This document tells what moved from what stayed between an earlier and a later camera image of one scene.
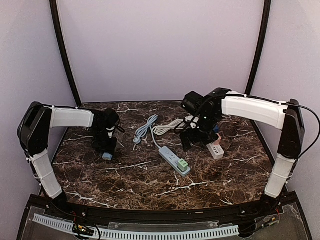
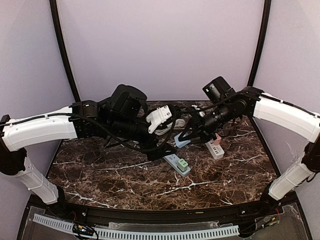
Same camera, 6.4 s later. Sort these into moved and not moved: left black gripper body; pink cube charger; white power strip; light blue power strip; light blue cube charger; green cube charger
Moved: light blue cube charger; left black gripper body
Not moved: pink cube charger; green cube charger; light blue power strip; white power strip
